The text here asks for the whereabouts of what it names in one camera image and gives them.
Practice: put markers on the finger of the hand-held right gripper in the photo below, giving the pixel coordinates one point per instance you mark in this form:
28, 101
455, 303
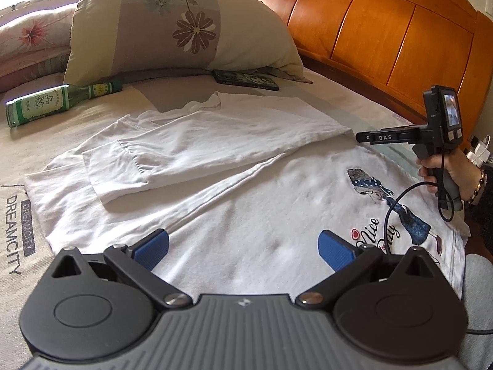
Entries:
364, 138

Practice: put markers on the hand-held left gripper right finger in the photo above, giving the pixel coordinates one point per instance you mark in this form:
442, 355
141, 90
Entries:
335, 252

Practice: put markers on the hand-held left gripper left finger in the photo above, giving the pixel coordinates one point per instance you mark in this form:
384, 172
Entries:
152, 244

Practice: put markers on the white printed t-shirt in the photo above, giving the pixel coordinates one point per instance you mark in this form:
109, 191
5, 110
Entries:
231, 200

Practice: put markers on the person's right hand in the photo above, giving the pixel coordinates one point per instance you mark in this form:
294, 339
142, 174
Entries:
464, 173

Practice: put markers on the white charger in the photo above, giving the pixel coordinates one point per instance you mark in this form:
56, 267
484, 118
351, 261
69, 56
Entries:
479, 154

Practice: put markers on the wooden headboard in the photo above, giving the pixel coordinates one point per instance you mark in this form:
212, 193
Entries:
366, 19

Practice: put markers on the person's right leg grey trousers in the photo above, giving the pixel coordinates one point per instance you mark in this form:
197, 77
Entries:
479, 296

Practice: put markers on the green glass bottle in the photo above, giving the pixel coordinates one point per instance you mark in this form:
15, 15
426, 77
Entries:
38, 106

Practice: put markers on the floral pillow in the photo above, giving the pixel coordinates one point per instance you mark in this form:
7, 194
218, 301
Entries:
134, 46

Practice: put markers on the folded floral quilt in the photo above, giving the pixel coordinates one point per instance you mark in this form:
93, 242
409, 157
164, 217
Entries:
34, 34

